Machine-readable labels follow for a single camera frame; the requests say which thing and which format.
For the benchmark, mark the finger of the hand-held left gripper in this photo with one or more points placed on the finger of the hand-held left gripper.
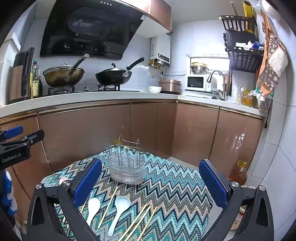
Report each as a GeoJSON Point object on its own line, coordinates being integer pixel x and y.
{"type": "Point", "coordinates": [32, 138]}
{"type": "Point", "coordinates": [14, 132]}

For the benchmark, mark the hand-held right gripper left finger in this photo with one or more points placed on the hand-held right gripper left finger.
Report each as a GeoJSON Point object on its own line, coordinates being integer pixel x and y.
{"type": "Point", "coordinates": [86, 183]}

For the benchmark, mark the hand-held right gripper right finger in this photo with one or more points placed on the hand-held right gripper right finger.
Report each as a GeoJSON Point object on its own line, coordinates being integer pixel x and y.
{"type": "Point", "coordinates": [214, 183]}

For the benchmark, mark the white soup spoon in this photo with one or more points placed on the white soup spoon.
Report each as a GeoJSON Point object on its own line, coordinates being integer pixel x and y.
{"type": "Point", "coordinates": [93, 207]}
{"type": "Point", "coordinates": [121, 205]}
{"type": "Point", "coordinates": [63, 180]}

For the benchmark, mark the person's left hand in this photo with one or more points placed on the person's left hand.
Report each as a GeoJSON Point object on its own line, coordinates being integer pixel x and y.
{"type": "Point", "coordinates": [8, 192]}

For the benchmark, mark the large amber oil bottle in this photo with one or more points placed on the large amber oil bottle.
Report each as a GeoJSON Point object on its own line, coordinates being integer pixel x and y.
{"type": "Point", "coordinates": [238, 173]}

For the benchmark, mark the beige plastic container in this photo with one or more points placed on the beige plastic container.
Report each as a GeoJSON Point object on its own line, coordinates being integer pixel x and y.
{"type": "Point", "coordinates": [238, 216]}

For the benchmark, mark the dark sauce bottle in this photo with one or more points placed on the dark sauce bottle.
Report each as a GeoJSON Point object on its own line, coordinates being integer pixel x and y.
{"type": "Point", "coordinates": [40, 87]}

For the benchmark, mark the zigzag patterned mat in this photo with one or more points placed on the zigzag patterned mat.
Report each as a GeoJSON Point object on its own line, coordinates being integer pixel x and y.
{"type": "Point", "coordinates": [161, 185]}

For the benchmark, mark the brown thermos pot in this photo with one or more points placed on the brown thermos pot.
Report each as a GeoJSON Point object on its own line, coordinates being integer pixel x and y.
{"type": "Point", "coordinates": [17, 76]}

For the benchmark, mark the clear cooking oil bottle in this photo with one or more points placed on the clear cooking oil bottle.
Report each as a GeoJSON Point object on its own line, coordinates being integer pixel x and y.
{"type": "Point", "coordinates": [35, 76]}

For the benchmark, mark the bronze wok with lid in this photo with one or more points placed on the bronze wok with lid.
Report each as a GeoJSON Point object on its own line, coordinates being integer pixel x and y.
{"type": "Point", "coordinates": [62, 77]}

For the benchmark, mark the black gas stove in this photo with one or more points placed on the black gas stove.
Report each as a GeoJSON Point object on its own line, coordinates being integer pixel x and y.
{"type": "Point", "coordinates": [81, 90]}

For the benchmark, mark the yellow detergent bottle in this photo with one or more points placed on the yellow detergent bottle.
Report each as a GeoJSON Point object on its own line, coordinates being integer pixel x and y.
{"type": "Point", "coordinates": [247, 97]}

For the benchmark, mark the clear plastic bag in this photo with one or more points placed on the clear plastic bag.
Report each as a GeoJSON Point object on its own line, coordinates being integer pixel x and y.
{"type": "Point", "coordinates": [262, 100]}

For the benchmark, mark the black wok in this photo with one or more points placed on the black wok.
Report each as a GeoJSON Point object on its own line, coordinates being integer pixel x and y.
{"type": "Point", "coordinates": [111, 77]}

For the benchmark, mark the white microwave oven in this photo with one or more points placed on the white microwave oven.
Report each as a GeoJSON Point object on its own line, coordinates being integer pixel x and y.
{"type": "Point", "coordinates": [196, 82]}

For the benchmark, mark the metal kitchen faucet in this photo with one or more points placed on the metal kitchen faucet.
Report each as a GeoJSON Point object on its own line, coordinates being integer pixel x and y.
{"type": "Point", "coordinates": [223, 81]}

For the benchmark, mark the bronze rice cooker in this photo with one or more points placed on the bronze rice cooker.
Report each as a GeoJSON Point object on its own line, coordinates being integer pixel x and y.
{"type": "Point", "coordinates": [170, 85]}

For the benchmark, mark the white bowl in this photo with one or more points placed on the white bowl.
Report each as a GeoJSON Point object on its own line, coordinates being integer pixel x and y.
{"type": "Point", "coordinates": [155, 90]}

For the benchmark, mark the stacked metal bowls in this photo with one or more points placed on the stacked metal bowls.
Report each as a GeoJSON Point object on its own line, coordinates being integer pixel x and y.
{"type": "Point", "coordinates": [198, 68]}

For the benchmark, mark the black range hood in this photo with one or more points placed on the black range hood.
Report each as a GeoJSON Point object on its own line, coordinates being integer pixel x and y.
{"type": "Point", "coordinates": [92, 27]}

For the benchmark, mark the patterned hanging apron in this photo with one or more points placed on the patterned hanging apron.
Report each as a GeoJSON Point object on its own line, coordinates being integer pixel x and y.
{"type": "Point", "coordinates": [272, 60]}

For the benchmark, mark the white rag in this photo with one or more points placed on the white rag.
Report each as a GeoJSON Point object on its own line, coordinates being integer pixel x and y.
{"type": "Point", "coordinates": [244, 45]}

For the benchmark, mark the white water heater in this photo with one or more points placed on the white water heater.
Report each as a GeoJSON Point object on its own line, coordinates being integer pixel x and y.
{"type": "Point", "coordinates": [160, 48]}

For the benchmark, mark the yellow tube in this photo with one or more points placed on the yellow tube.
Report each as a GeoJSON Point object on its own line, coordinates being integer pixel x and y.
{"type": "Point", "coordinates": [248, 11]}

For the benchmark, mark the black wall dish rack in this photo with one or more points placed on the black wall dish rack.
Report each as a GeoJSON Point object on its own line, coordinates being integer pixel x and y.
{"type": "Point", "coordinates": [245, 60]}

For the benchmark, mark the bronze wall cabinet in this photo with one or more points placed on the bronze wall cabinet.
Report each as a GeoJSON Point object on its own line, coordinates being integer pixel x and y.
{"type": "Point", "coordinates": [159, 11]}

